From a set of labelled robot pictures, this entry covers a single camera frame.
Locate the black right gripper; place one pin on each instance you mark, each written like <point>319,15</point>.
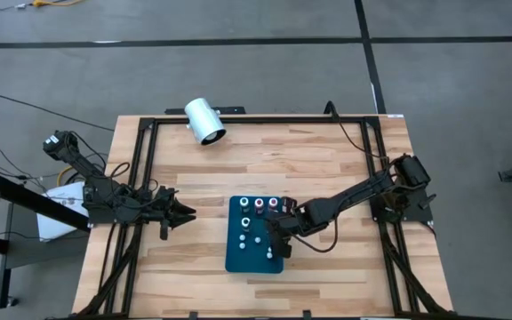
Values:
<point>291,222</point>

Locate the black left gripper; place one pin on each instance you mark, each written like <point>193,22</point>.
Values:
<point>165,209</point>

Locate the pink food coloring bottle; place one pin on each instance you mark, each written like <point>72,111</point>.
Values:
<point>273,203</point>

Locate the maroon food coloring bottle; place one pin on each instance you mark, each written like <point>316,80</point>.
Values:
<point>259,204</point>

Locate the small white bottle cap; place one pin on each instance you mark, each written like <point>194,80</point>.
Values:
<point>269,254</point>

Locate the green food coloring bottle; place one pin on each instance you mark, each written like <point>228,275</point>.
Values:
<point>244,203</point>

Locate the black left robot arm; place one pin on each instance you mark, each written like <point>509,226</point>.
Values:
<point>105,195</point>

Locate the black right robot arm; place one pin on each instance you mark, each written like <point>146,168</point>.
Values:
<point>354,195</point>

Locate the teal plastic bin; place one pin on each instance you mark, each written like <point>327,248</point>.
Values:
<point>251,262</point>

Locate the white cylinder lamp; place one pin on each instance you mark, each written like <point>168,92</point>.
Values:
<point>200,117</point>

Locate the white paper sheet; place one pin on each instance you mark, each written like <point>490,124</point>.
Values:
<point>56,222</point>

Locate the black desk beam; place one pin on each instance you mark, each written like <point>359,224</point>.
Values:
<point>38,202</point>

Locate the black table edge bracket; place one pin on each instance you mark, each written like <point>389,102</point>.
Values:
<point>307,314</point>
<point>192,315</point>

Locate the black aluminium table frame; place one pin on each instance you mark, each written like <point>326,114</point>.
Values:
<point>260,120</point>

